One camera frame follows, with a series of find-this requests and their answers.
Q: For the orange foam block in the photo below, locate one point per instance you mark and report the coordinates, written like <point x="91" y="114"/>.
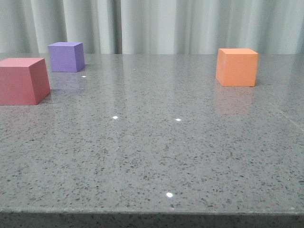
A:
<point x="237" y="67"/>

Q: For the pale green curtain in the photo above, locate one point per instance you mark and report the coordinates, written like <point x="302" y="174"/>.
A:
<point x="153" y="26"/>

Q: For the purple foam block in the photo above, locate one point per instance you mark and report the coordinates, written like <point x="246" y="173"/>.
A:
<point x="66" y="56"/>

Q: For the red foam block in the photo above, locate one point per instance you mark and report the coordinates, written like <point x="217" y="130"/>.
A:
<point x="23" y="81"/>

